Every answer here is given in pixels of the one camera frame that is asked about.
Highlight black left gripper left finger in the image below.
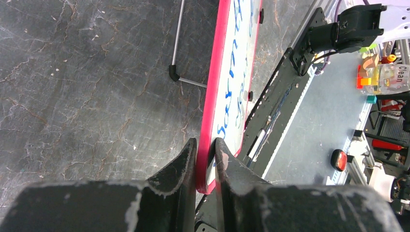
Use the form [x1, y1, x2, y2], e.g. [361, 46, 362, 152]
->
[0, 138, 197, 232]

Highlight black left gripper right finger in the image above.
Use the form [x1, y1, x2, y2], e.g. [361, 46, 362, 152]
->
[215, 138, 402, 232]

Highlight white board with pink rim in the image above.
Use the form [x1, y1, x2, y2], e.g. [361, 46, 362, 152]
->
[195, 0, 262, 194]

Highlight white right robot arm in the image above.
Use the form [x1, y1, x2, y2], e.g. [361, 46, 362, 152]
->
[290, 0, 410, 76]

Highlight red round button device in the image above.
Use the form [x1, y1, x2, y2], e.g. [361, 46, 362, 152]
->
[330, 149, 347, 172]

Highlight black board clip near corner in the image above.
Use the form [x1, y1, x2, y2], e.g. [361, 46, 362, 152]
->
[248, 91, 253, 102]

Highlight metal board stand leg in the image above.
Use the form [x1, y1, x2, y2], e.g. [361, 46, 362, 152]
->
[168, 0, 207, 88]

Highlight clear cleaner spray bottle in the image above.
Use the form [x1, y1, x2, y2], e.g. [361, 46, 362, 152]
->
[364, 63, 410, 95]

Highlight black board clip far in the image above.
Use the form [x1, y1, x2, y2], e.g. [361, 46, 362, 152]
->
[259, 8, 264, 24]

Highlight small toy blocks pile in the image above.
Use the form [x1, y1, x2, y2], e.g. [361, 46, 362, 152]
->
[356, 44, 397, 95]

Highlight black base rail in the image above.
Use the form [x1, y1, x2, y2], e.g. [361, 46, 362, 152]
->
[237, 6, 327, 178]

